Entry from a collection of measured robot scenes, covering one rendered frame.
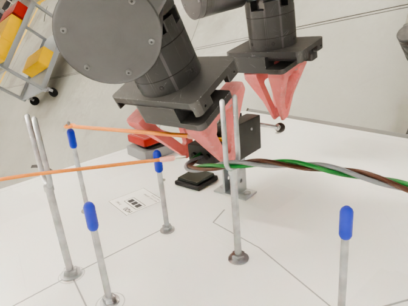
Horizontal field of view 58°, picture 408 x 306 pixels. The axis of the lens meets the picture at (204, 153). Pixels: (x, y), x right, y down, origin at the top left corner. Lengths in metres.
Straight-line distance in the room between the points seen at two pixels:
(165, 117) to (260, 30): 0.19
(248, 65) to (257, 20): 0.05
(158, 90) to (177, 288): 0.16
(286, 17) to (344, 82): 1.41
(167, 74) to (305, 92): 1.64
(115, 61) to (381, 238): 0.27
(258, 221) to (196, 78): 0.16
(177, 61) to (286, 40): 0.19
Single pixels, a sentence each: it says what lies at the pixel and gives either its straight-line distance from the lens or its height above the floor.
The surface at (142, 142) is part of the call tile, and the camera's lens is 0.56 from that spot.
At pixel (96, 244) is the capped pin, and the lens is 0.28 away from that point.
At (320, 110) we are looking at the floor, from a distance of 1.82.
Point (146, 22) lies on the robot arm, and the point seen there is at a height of 1.34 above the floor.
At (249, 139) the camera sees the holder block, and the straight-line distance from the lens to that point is 0.40.
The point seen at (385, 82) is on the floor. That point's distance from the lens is 1.77.
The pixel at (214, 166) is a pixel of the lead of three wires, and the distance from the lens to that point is 0.29.
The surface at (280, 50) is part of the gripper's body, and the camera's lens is 0.45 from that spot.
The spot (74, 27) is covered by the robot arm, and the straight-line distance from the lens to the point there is 0.21.
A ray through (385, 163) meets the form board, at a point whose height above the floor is 0.95.
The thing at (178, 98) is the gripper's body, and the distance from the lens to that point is 0.29.
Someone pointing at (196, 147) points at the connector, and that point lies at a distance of 0.37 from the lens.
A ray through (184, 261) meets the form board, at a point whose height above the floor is 1.19.
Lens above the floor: 1.43
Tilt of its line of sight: 43 degrees down
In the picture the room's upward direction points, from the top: 58 degrees counter-clockwise
